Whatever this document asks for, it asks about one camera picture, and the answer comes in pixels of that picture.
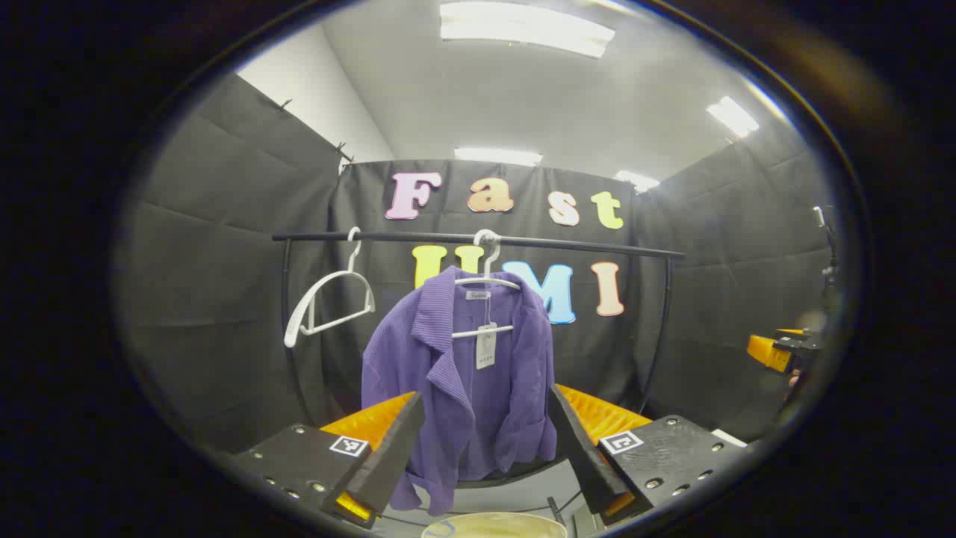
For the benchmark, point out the beige laundry hamper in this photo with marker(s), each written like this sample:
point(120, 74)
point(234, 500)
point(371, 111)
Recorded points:
point(493, 527)

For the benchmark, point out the black backdrop cloth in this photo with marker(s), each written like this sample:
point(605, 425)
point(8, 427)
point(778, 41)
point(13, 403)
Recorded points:
point(224, 299)

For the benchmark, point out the white plastic clothes hanger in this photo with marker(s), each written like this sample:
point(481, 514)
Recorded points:
point(291, 332)
point(487, 279)

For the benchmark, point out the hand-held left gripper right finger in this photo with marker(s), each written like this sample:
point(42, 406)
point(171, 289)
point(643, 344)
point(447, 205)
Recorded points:
point(582, 456)

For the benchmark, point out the black camera stand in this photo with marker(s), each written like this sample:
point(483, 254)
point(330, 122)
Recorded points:
point(827, 254)

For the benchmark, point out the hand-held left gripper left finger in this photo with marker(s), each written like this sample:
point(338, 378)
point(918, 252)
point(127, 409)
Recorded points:
point(388, 456)

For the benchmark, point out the large ceiling light panel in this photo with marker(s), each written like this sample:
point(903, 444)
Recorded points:
point(523, 28)

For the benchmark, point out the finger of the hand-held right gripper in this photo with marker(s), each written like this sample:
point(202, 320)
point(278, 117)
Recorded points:
point(768, 353)
point(793, 332)

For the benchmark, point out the purple ribbed jacket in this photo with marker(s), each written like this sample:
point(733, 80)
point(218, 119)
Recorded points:
point(448, 388)

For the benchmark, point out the black metal clothes rack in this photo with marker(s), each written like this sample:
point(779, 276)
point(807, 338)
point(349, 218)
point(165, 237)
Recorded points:
point(582, 245)

